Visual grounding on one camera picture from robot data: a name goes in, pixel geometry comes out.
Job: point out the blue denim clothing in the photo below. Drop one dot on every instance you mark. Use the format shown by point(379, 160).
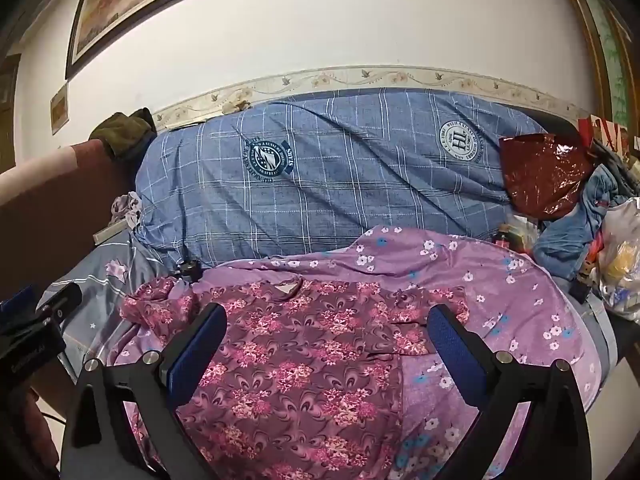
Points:
point(564, 244)

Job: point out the purple floral blanket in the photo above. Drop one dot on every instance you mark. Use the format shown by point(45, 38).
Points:
point(514, 306)

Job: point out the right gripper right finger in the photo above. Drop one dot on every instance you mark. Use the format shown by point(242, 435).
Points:
point(554, 440)

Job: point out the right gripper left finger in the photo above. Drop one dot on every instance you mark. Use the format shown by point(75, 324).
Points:
point(123, 423)

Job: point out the red white paper bag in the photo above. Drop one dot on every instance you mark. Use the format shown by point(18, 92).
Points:
point(612, 135)

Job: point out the dark green folded cloth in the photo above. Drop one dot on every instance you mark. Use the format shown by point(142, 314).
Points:
point(126, 136)

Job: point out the small wall picture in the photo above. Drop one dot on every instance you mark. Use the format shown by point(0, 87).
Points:
point(59, 110)

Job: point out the red shiny plastic bag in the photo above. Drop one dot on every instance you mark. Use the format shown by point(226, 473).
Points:
point(543, 173)

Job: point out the purple scrunchie cloth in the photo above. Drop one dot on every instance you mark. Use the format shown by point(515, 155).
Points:
point(127, 208)

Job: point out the grey floral bed sheet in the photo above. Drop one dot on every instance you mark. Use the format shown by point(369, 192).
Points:
point(111, 272)

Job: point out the brown wooden headboard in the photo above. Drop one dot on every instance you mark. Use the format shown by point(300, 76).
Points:
point(50, 208)

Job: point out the green framed wall picture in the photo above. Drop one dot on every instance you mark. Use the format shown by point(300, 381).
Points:
point(610, 46)

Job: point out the pink floral patterned garment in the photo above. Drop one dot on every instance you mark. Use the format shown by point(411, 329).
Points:
point(307, 383)

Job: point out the blue plaid quilt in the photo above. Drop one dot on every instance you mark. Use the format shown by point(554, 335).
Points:
point(312, 173)

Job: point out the white plastic bag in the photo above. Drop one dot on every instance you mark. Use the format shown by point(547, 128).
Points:
point(618, 263)

